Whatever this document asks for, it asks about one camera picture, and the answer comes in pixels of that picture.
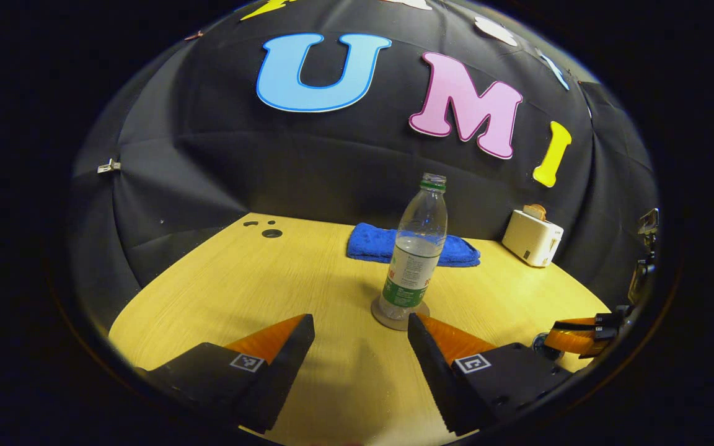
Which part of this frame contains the round brown coaster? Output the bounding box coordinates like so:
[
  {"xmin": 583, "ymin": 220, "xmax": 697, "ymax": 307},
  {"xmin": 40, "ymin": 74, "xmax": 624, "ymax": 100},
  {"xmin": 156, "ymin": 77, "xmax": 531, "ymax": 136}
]
[{"xmin": 371, "ymin": 296, "xmax": 431, "ymax": 331}]

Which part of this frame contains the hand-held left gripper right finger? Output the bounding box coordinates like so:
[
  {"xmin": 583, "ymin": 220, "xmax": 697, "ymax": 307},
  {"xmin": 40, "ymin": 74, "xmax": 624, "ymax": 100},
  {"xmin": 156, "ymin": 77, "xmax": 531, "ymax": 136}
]
[{"xmin": 407, "ymin": 313, "xmax": 573, "ymax": 436}]

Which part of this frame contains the white toaster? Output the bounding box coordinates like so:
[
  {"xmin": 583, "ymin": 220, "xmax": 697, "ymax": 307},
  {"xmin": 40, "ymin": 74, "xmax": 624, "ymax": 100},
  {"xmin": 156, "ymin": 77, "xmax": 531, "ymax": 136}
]
[{"xmin": 502, "ymin": 209, "xmax": 565, "ymax": 268}]

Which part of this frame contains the dark blue teacup lid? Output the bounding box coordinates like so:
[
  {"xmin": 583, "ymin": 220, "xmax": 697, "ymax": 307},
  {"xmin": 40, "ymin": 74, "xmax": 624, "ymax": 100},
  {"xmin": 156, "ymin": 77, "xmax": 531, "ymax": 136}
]
[{"xmin": 532, "ymin": 331, "xmax": 563, "ymax": 362}]

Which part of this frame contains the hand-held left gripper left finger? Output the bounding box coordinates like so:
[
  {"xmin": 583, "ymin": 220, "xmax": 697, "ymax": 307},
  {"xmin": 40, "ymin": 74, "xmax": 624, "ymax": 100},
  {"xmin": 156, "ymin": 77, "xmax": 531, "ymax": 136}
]
[{"xmin": 134, "ymin": 313, "xmax": 315, "ymax": 434}]

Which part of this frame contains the folded blue towel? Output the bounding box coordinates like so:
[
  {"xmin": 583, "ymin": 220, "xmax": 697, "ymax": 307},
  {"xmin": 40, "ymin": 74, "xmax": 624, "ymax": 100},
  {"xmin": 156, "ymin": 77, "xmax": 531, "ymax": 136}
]
[{"xmin": 346, "ymin": 222, "xmax": 482, "ymax": 268}]

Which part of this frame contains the black backdrop cloth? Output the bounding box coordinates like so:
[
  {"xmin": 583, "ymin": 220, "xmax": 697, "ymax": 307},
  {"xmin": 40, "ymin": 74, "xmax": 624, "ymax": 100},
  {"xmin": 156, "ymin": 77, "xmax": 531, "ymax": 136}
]
[{"xmin": 69, "ymin": 0, "xmax": 661, "ymax": 335}]

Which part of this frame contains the clear plastic water bottle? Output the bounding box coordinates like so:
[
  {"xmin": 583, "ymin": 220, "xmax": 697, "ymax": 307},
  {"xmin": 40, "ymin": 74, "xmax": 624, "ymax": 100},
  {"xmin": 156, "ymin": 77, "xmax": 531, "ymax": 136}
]
[{"xmin": 379, "ymin": 173, "xmax": 449, "ymax": 321}]

